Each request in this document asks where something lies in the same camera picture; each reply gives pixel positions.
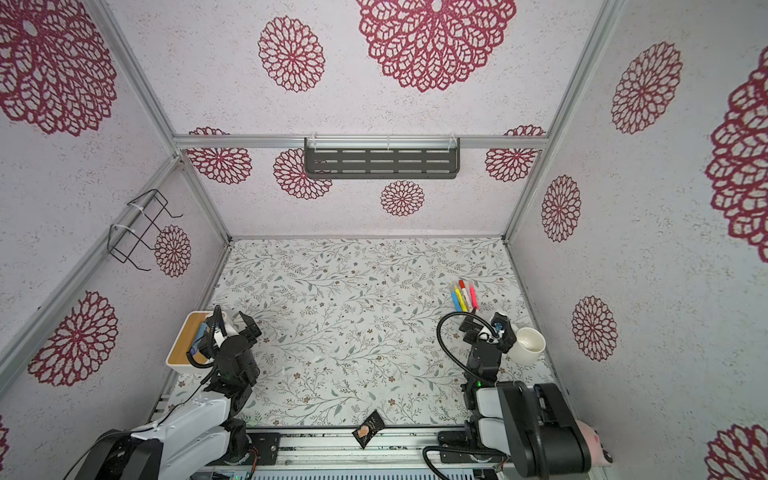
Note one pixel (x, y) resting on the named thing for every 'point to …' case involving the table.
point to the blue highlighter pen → (457, 304)
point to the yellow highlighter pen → (461, 300)
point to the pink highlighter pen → (474, 297)
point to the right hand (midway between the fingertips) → (493, 312)
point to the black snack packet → (366, 432)
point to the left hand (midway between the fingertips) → (227, 327)
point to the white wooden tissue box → (177, 356)
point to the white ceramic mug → (528, 347)
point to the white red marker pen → (465, 295)
